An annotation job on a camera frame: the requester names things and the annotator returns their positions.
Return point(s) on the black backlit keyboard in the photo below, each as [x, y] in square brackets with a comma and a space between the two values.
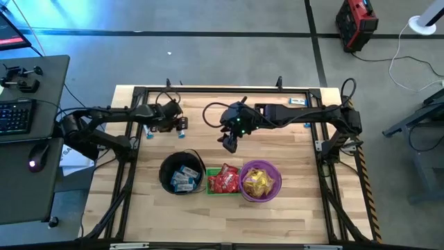
[15, 116]

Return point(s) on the grey metal stand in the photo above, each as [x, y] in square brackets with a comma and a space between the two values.
[421, 166]

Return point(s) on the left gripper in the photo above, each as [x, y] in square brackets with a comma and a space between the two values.
[168, 112]

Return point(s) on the black frame clamp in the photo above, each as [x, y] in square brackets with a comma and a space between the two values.
[168, 82]
[279, 82]

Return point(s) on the silver metal bracket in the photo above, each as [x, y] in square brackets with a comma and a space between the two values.
[128, 246]
[322, 247]

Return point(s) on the yellow candy packet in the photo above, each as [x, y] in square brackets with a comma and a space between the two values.
[260, 183]
[270, 184]
[248, 184]
[258, 174]
[256, 193]

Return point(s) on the computer monitor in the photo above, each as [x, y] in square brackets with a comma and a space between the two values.
[10, 34]

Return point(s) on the red KitKat packet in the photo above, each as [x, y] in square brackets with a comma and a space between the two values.
[222, 183]
[229, 169]
[233, 185]
[212, 183]

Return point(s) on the black halloween bucket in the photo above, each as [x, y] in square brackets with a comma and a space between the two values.
[166, 173]

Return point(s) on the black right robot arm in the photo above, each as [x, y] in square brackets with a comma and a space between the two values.
[295, 112]

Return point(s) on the purple halloween bucket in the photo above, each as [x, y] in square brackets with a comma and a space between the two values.
[243, 168]

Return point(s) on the black C-clamp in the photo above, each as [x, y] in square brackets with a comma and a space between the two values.
[24, 85]
[21, 71]

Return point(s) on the black aluminium table frame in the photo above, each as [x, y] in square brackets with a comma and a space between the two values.
[225, 91]

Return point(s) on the green plastic basket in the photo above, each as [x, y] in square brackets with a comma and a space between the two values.
[222, 193]

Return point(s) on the white floor stand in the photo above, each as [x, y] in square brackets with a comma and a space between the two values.
[414, 26]

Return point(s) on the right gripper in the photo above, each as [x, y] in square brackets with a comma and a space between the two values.
[239, 118]

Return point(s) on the white cardboard box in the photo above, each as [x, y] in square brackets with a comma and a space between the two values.
[73, 163]

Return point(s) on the yellow black hazard tape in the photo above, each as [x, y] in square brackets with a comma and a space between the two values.
[372, 208]

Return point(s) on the black desk top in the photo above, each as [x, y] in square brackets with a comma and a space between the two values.
[52, 80]
[21, 198]

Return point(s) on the black computer mouse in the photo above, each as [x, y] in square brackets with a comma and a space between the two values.
[40, 156]

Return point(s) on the black round knob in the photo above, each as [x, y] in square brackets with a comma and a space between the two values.
[53, 222]

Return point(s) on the red black tool box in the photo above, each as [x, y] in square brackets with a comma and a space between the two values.
[357, 21]

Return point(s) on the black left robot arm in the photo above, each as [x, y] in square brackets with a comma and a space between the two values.
[111, 112]

